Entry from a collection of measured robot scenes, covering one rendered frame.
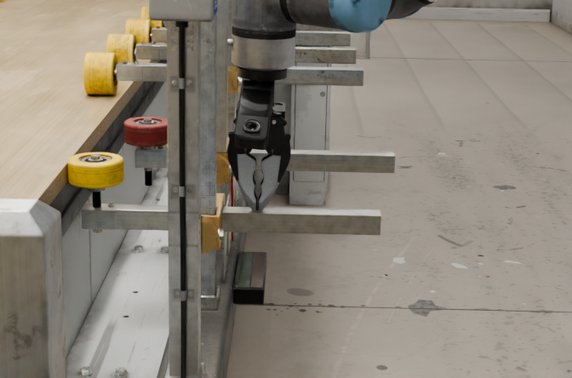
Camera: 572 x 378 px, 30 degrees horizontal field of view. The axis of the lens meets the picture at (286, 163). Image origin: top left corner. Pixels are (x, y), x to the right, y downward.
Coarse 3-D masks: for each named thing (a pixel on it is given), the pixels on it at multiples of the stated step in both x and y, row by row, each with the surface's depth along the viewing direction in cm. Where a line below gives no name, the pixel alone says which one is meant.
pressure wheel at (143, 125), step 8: (128, 120) 179; (136, 120) 180; (144, 120) 178; (152, 120) 180; (160, 120) 180; (128, 128) 176; (136, 128) 175; (144, 128) 175; (152, 128) 175; (160, 128) 176; (128, 136) 176; (136, 136) 175; (144, 136) 175; (152, 136) 175; (160, 136) 176; (136, 144) 176; (144, 144) 175; (152, 144) 176; (160, 144) 176
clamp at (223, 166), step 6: (228, 138) 183; (222, 156) 173; (222, 162) 171; (228, 162) 173; (222, 168) 172; (228, 168) 172; (216, 174) 172; (222, 174) 172; (228, 174) 172; (216, 180) 172; (222, 180) 172; (228, 180) 174
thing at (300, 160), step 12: (144, 156) 178; (156, 156) 178; (264, 156) 178; (300, 156) 178; (312, 156) 178; (324, 156) 178; (336, 156) 178; (348, 156) 178; (360, 156) 178; (372, 156) 178; (384, 156) 178; (144, 168) 180; (288, 168) 179; (300, 168) 179; (312, 168) 179; (324, 168) 179; (336, 168) 179; (348, 168) 179; (360, 168) 179; (372, 168) 179; (384, 168) 179
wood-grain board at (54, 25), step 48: (48, 0) 354; (96, 0) 357; (144, 0) 360; (0, 48) 255; (48, 48) 256; (96, 48) 258; (0, 96) 199; (48, 96) 200; (96, 96) 201; (0, 144) 164; (48, 144) 164; (0, 192) 139; (48, 192) 142
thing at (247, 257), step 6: (246, 252) 177; (252, 252) 178; (246, 258) 175; (252, 258) 175; (246, 264) 172; (240, 270) 169; (246, 270) 169; (240, 276) 167; (246, 276) 167; (240, 282) 164; (246, 282) 164
